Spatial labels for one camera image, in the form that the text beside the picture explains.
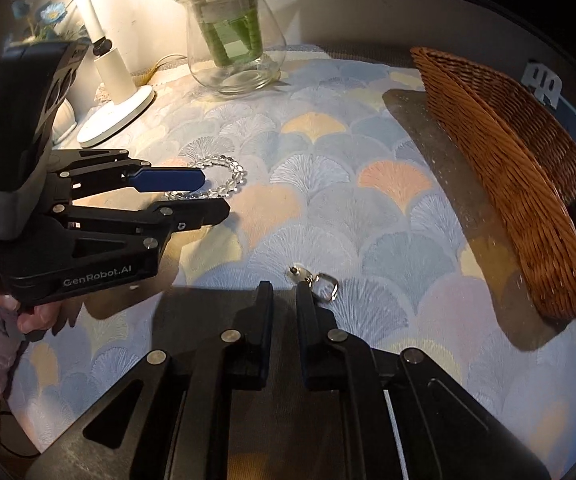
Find white ribbed vase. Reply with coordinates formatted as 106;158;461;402
50;97;79;143

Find clear glass vase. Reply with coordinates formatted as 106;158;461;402
174;0;287;96

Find blue and white artificial flowers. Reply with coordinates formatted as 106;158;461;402
10;0;91;43

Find silver keychain clasp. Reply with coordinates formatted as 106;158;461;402
287;262;341;303

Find white table lamp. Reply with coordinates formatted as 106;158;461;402
60;0;156;150

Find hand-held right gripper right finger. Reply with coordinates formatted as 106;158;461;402
296;284;551;480

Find white plug adapter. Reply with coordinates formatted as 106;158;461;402
525;58;563;108

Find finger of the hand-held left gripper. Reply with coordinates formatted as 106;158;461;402
50;150;207;206
68;198;231;251

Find pastel fan pattern tablecloth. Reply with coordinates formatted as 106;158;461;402
8;42;576;461

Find clear crystal bead bracelet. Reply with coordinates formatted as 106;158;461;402
165;156;249;202

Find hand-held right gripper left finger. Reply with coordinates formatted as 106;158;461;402
25;281;275;480

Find person's left hand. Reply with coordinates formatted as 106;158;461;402
0;280;69;336

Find brown wicker basket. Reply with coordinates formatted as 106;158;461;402
410;46;576;331

